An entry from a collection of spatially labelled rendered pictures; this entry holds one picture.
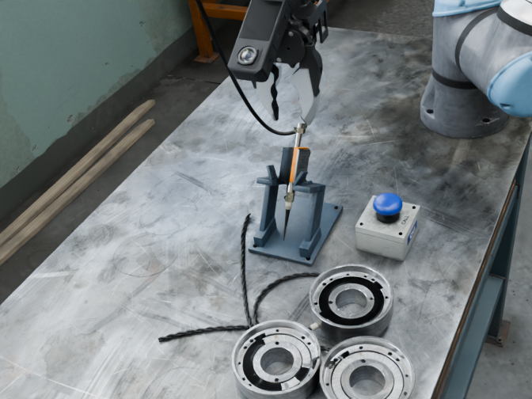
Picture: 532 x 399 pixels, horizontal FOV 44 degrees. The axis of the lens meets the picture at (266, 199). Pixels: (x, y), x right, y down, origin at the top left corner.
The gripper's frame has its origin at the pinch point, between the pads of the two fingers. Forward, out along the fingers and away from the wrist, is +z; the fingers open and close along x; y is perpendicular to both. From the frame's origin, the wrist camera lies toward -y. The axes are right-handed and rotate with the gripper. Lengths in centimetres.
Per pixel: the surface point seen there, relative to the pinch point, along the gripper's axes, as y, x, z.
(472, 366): 23, -25, 74
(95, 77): 111, 141, 76
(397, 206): -1.0, -15.0, 11.3
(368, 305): -15.1, -15.4, 15.7
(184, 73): 156, 131, 98
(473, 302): 15, -24, 45
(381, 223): -2.0, -13.1, 14.1
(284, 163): -2.0, 0.6, 6.4
